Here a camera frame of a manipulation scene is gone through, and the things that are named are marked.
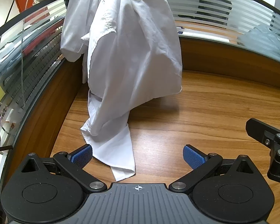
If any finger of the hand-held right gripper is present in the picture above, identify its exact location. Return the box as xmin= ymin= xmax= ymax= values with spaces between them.
xmin=245 ymin=118 xmax=280 ymax=183

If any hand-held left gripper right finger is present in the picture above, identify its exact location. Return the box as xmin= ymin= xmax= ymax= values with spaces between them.
xmin=168 ymin=145 xmax=259 ymax=194

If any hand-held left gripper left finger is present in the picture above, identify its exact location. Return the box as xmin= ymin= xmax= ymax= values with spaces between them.
xmin=21 ymin=144 xmax=108 ymax=194

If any white shirt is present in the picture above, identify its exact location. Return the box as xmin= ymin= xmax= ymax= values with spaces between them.
xmin=60 ymin=0 xmax=183 ymax=182

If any frosted striped glass partition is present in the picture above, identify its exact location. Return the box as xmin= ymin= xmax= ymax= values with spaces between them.
xmin=0 ymin=0 xmax=71 ymax=203
xmin=157 ymin=0 xmax=280 ymax=66

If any thin black cable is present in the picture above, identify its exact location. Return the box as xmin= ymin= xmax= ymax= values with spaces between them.
xmin=5 ymin=0 xmax=22 ymax=24

